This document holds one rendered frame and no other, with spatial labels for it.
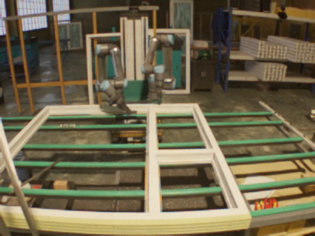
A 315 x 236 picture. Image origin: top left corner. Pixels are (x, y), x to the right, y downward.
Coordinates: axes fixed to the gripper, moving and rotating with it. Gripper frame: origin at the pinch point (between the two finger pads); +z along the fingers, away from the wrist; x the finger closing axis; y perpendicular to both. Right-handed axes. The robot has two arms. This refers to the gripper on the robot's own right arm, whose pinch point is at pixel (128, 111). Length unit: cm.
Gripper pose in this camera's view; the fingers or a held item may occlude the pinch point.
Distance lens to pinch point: 222.2
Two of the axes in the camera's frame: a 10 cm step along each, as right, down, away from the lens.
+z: 6.0, 6.8, 4.3
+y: 8.0, -5.2, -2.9
